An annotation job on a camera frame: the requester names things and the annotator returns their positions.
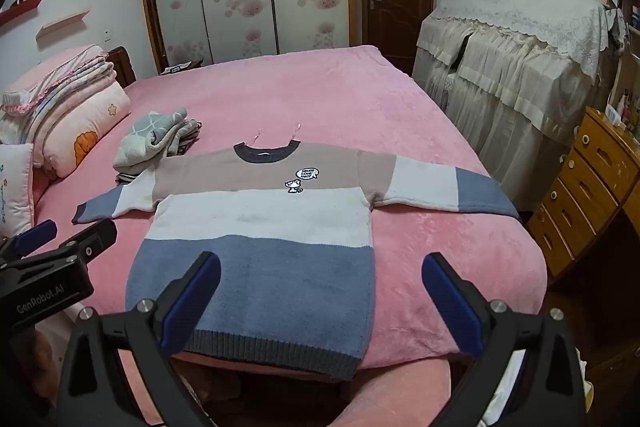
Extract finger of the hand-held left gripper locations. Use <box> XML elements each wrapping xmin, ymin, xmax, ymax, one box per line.
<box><xmin>20</xmin><ymin>218</ymin><xmax>118</xmax><ymax>278</ymax></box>
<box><xmin>0</xmin><ymin>219</ymin><xmax>58</xmax><ymax>260</ymax></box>

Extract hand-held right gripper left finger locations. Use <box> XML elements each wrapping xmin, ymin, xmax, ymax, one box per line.
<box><xmin>55</xmin><ymin>251</ymin><xmax>223</xmax><ymax>427</ymax></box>

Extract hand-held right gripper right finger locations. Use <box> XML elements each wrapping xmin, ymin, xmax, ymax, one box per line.
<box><xmin>422</xmin><ymin>252</ymin><xmax>588</xmax><ymax>427</ymax></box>

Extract striped knit sweater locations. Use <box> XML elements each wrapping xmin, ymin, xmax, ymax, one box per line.
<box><xmin>71</xmin><ymin>139</ymin><xmax>521</xmax><ymax>383</ymax></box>

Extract pile of folded grey clothes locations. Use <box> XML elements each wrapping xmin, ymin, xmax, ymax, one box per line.
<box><xmin>116</xmin><ymin>119</ymin><xmax>203</xmax><ymax>186</ymax></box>

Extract small white embroidered pillow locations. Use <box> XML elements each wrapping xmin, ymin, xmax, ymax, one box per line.
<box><xmin>0</xmin><ymin>143</ymin><xmax>36</xmax><ymax>238</ymax></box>

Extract grey patterned folded garment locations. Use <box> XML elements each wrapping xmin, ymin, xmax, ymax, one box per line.
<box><xmin>112</xmin><ymin>108</ymin><xmax>190</xmax><ymax>174</ymax></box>

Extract folded pink quilt stack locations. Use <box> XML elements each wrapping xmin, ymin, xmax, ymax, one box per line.
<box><xmin>0</xmin><ymin>44</ymin><xmax>118</xmax><ymax>144</ymax></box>

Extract wooden drawer chest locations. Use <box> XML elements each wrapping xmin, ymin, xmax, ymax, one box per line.
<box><xmin>527</xmin><ymin>107</ymin><xmax>640</xmax><ymax>279</ymax></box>

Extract dark wooden headboard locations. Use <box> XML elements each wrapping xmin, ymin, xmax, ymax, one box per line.
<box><xmin>105</xmin><ymin>46</ymin><xmax>137</xmax><ymax>88</ymax></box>

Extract small printed box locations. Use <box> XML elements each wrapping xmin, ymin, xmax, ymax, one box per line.
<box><xmin>160</xmin><ymin>62</ymin><xmax>203</xmax><ymax>76</ymax></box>

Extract pink fleece blanket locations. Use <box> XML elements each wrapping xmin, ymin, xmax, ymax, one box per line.
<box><xmin>30</xmin><ymin>44</ymin><xmax>548</xmax><ymax>427</ymax></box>

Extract bottles on drawer chest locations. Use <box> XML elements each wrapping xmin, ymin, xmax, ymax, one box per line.
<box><xmin>606</xmin><ymin>87</ymin><xmax>640</xmax><ymax>130</ymax></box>

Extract pink wall shelf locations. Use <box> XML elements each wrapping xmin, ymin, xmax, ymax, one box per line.
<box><xmin>36</xmin><ymin>9</ymin><xmax>91</xmax><ymax>40</ymax></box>

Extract red wall shelf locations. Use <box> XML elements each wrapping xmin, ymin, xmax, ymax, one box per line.
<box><xmin>0</xmin><ymin>0</ymin><xmax>46</xmax><ymax>26</ymax></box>

